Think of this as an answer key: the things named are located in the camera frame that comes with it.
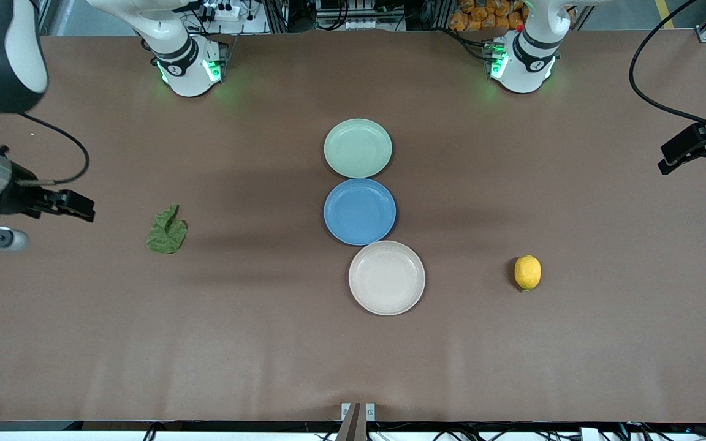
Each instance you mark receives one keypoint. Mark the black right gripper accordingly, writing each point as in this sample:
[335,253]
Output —
[22,197]

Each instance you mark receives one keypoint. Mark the green lettuce leaf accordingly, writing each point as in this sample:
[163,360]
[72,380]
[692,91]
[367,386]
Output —
[166,239]

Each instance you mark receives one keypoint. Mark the yellow lemon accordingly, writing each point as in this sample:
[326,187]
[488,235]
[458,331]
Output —
[527,272]

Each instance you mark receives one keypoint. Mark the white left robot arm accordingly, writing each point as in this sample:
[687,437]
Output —
[527,55]

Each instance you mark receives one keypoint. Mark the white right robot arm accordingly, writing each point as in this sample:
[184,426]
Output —
[175,55]

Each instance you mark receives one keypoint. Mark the white power strip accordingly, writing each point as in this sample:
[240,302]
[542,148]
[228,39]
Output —
[221,10]

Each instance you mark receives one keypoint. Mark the orange snack bags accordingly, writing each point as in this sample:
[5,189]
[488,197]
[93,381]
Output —
[488,15]

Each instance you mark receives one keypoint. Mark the blue round plate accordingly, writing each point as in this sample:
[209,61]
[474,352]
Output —
[359,211]

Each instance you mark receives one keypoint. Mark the light green round plate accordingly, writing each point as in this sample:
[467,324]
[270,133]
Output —
[358,148]

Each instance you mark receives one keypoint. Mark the small white box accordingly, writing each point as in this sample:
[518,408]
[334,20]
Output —
[589,434]

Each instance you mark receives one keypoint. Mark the white round plate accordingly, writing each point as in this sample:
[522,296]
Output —
[387,278]

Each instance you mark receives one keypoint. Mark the metal equipment rack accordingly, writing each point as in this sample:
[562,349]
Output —
[359,12]

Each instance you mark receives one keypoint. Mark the metal table edge bracket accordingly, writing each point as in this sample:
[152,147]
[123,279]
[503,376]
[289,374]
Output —
[353,422]

